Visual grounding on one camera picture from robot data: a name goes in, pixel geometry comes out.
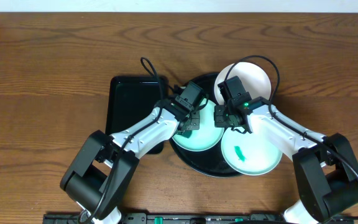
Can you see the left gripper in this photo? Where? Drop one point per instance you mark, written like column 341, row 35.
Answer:
column 190, row 123

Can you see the black rectangular water tray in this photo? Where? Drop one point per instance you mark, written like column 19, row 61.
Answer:
column 131, row 99

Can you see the mint plate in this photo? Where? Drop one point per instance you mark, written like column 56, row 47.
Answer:
column 206, row 137
column 249, row 154

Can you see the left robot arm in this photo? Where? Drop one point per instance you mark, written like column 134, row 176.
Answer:
column 99, row 175

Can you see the white plate top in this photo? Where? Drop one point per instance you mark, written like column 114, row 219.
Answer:
column 253, row 78

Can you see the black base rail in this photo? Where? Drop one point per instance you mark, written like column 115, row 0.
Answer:
column 142, row 218

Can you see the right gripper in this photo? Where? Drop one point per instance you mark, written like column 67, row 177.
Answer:
column 219, row 121

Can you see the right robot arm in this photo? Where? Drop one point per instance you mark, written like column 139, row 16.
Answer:
column 326, row 168

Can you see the mint plate bottom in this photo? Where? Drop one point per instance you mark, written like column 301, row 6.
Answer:
column 249, row 154

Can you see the black round tray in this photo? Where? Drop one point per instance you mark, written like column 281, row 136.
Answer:
column 211, row 161

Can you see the green scrubbing sponge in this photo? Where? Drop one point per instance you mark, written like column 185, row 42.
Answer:
column 187, row 134

